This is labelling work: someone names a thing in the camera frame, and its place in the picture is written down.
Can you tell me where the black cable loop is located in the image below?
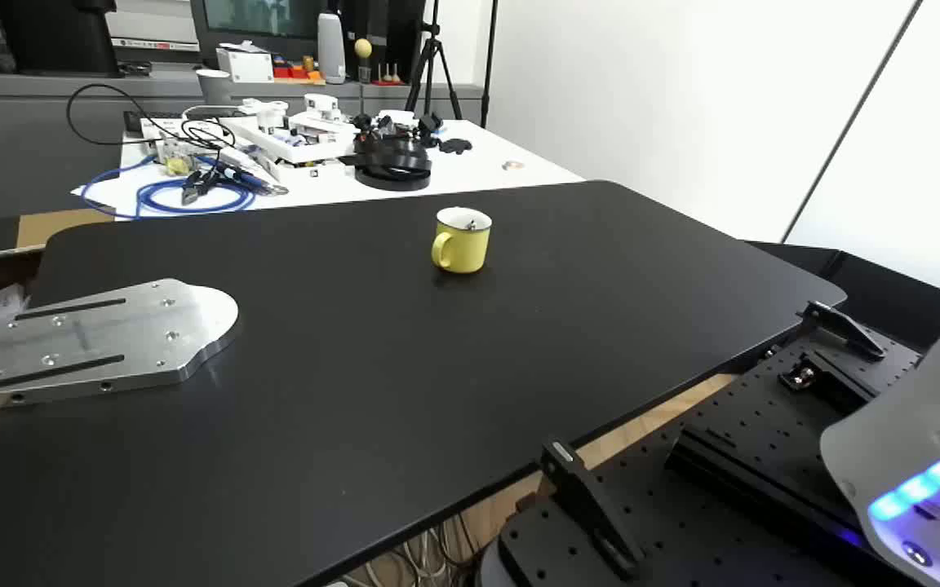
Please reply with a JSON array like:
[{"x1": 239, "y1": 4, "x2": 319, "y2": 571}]
[{"x1": 60, "y1": 79, "x2": 154, "y2": 151}]

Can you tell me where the black camera tripod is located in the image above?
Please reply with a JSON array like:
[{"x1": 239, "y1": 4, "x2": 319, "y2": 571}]
[{"x1": 401, "y1": 0, "x2": 464, "y2": 120}]

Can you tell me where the black pliers tool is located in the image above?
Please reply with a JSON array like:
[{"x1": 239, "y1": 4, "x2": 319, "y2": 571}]
[{"x1": 175, "y1": 161, "x2": 236, "y2": 209}]

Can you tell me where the black coiled cable bundle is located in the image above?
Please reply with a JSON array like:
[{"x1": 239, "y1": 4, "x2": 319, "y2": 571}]
[{"x1": 348, "y1": 112, "x2": 438, "y2": 196}]

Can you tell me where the blue cable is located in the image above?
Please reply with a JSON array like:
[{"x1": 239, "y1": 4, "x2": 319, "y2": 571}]
[{"x1": 77, "y1": 151, "x2": 261, "y2": 223}]

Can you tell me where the white cylindrical speaker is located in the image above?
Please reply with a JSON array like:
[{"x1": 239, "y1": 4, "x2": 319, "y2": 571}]
[{"x1": 314, "y1": 10, "x2": 348, "y2": 84}]

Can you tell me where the black perforated breadboard base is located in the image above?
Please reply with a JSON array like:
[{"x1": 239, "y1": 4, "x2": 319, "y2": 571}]
[{"x1": 474, "y1": 323, "x2": 922, "y2": 587}]

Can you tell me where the silver metal mounting plate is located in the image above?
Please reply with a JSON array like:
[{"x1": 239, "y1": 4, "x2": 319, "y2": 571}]
[{"x1": 0, "y1": 274, "x2": 241, "y2": 414}]

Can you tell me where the white electronic device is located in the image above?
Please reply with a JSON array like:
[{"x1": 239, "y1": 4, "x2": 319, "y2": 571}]
[{"x1": 217, "y1": 92, "x2": 362, "y2": 168}]

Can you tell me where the black table clamp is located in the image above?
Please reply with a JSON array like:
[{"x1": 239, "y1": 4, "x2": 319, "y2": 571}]
[
  {"x1": 539, "y1": 436, "x2": 650, "y2": 582},
  {"x1": 798, "y1": 298, "x2": 886, "y2": 366}
]

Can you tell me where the yellow enamel mug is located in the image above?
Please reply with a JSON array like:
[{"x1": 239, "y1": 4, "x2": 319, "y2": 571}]
[{"x1": 426, "y1": 203, "x2": 495, "y2": 276}]

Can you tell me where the black computer monitor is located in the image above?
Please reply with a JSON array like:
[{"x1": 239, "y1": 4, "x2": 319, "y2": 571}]
[{"x1": 187, "y1": 0, "x2": 334, "y2": 62}]

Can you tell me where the black aluminium rail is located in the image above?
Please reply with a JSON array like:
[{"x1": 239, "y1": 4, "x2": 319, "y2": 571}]
[{"x1": 661, "y1": 425, "x2": 859, "y2": 542}]

